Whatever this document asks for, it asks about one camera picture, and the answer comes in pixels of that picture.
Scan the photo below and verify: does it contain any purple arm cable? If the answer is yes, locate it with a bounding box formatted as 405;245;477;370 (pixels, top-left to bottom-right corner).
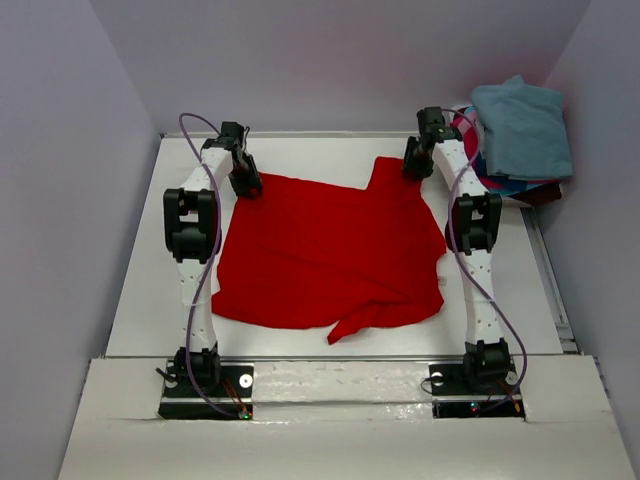
439;108;526;414
178;113;251;419

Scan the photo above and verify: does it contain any pink t shirt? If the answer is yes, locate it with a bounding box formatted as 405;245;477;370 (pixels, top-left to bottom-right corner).
449;105;487;177

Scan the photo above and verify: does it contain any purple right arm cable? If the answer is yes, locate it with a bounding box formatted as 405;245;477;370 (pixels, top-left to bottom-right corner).
439;108;526;414

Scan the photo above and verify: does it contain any bright blue t shirt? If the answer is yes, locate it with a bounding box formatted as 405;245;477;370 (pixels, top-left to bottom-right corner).
473;153;546;196

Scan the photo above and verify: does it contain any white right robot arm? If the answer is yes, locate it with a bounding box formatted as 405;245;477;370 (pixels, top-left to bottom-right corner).
402;107;512;396

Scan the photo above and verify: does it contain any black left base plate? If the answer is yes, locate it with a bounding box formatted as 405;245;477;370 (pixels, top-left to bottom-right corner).
156;360;255;421

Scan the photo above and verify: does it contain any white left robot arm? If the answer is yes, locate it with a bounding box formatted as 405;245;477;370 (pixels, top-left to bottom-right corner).
162;121;263;395

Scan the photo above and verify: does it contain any red t shirt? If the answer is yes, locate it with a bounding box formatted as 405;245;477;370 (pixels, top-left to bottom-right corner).
211;157;446;344

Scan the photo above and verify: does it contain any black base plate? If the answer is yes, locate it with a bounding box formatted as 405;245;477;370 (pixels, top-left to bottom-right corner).
156;360;255;421
421;362;526;419

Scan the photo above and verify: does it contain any dark maroon t shirt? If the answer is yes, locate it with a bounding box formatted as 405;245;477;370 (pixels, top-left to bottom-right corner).
511;182;562;207

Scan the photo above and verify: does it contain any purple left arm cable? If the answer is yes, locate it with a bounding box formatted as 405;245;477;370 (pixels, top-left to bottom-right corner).
178;113;251;419

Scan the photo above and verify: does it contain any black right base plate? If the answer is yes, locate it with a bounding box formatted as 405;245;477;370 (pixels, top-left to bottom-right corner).
421;362;526;419

